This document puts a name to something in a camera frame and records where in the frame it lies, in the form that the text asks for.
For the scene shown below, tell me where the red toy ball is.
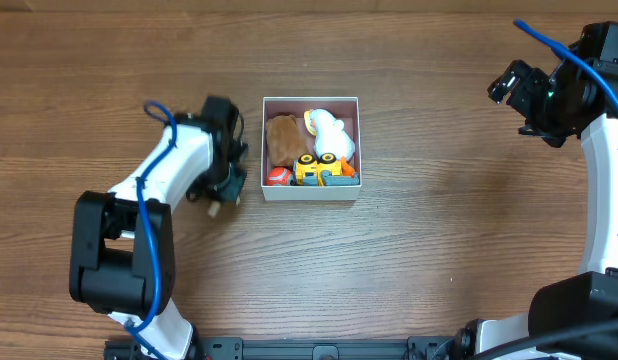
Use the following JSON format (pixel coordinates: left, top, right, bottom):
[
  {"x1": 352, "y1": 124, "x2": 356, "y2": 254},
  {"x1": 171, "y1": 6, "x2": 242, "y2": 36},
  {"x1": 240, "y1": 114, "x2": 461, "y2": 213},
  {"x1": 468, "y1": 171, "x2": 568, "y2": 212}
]
[{"x1": 265, "y1": 167, "x2": 295, "y2": 186}]

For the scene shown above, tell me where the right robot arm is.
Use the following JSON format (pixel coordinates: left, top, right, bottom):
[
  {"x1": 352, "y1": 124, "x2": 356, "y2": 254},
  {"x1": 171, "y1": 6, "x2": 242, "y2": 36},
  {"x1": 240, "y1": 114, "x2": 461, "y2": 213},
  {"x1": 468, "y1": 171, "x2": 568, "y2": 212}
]
[{"x1": 439, "y1": 19, "x2": 618, "y2": 359}]

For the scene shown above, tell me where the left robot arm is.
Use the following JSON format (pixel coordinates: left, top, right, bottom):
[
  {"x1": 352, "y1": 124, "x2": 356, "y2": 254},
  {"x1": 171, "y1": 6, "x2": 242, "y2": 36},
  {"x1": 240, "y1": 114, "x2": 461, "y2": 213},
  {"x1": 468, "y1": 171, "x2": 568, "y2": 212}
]
[{"x1": 69, "y1": 96, "x2": 248, "y2": 359}]

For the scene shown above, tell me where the thick black cable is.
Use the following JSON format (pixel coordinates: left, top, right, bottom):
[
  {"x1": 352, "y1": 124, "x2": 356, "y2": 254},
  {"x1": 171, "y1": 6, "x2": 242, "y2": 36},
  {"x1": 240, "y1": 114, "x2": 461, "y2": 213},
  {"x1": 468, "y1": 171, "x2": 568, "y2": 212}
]
[{"x1": 476, "y1": 315, "x2": 618, "y2": 360}]

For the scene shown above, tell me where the white plush duck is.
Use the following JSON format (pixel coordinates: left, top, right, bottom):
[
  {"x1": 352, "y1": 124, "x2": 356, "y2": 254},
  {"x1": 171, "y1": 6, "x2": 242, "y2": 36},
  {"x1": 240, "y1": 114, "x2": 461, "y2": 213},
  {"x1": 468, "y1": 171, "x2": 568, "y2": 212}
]
[{"x1": 303, "y1": 109, "x2": 355, "y2": 176}]

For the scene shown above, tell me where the brown plush toy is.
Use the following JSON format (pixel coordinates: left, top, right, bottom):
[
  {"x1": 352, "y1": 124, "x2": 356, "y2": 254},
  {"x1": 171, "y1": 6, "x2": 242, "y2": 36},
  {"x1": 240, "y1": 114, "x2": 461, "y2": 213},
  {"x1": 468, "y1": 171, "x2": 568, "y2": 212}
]
[{"x1": 265, "y1": 115, "x2": 309, "y2": 167}]

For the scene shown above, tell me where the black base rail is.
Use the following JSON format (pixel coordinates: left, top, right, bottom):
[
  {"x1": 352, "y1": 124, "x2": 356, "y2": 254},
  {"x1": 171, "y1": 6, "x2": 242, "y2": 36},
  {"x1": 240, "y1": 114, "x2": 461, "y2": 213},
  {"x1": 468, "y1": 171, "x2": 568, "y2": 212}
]
[{"x1": 103, "y1": 336, "x2": 460, "y2": 360}]

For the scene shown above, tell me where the yellow toy crane truck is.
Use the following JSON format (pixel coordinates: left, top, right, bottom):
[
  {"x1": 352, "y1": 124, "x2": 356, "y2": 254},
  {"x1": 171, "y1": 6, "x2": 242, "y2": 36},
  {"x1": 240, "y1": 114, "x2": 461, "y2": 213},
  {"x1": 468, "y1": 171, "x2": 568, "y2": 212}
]
[{"x1": 293, "y1": 153, "x2": 360, "y2": 186}]

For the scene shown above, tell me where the left blue cable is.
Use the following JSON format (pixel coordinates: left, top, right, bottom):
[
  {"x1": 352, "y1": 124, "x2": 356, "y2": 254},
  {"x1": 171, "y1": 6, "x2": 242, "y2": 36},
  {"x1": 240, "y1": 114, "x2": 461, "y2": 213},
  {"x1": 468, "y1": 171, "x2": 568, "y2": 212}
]
[{"x1": 123, "y1": 100, "x2": 179, "y2": 360}]

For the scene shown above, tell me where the yellow wooden rattle drum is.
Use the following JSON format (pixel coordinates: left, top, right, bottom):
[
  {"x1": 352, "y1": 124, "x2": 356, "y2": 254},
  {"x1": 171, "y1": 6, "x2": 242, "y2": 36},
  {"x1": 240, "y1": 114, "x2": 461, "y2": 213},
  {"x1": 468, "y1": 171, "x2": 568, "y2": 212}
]
[{"x1": 207, "y1": 197, "x2": 241, "y2": 218}]

